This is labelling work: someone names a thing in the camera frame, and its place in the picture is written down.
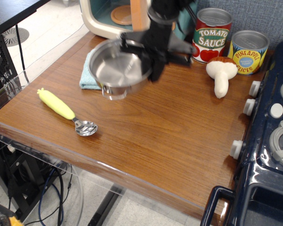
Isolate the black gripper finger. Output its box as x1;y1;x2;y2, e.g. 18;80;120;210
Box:
138;51;152;75
150;56;167;82

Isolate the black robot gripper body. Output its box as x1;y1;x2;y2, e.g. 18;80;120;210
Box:
120;20;195;66

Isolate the small stainless steel pan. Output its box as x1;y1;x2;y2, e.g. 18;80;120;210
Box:
88;39;151;100

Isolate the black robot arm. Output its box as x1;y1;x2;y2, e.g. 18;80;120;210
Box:
120;0;196;82

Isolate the tomato sauce can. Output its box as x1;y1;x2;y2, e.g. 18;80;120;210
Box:
192;8;233;63

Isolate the toy microwave oven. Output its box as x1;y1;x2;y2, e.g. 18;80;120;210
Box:
79;0;199;53

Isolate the plush white mushroom toy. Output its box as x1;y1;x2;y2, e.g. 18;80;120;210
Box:
206;56;238;99

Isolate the light blue folded cloth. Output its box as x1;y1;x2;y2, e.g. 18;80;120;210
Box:
79;50;101;90

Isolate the pineapple slices can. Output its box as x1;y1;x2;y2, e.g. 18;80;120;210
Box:
227;30;270;75

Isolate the black table leg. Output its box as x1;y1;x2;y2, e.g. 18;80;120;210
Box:
87;186;123;226

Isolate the black computer tower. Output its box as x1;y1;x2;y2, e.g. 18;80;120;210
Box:
0;35;18;89

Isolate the black side desk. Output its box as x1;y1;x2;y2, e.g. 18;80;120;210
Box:
0;0;50;40

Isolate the dark blue toy stove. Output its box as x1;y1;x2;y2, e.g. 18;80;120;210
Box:
201;41;283;226

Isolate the yellow handled metal spoon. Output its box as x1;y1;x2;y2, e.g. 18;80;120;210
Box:
37;88;98;137

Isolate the blue floor cable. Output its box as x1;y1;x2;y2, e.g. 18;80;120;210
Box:
38;168;64;226

